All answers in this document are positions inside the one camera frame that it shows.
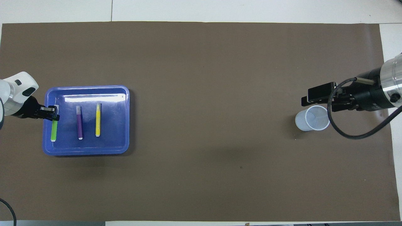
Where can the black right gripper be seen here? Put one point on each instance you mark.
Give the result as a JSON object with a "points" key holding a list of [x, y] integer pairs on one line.
{"points": [[370, 94]]}

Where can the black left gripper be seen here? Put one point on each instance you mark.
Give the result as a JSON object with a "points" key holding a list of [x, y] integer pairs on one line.
{"points": [[28, 110]]}

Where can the green marker pen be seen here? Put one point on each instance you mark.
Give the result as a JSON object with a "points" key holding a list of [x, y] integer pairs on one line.
{"points": [[54, 130]]}

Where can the purple marker pen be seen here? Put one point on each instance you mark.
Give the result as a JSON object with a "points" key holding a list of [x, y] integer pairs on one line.
{"points": [[79, 125]]}

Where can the yellow marker pen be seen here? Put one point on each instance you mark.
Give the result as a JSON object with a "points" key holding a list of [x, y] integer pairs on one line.
{"points": [[98, 121]]}

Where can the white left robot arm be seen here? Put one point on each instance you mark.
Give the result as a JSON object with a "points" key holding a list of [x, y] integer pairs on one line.
{"points": [[19, 83]]}

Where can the translucent plastic cup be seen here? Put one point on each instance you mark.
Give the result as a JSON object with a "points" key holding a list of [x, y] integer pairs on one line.
{"points": [[303, 124]]}

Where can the blue plastic tray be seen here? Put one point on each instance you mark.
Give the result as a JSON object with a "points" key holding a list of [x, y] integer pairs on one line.
{"points": [[113, 125]]}

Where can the brown table mat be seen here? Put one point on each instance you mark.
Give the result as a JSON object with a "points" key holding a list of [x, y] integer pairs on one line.
{"points": [[201, 94]]}

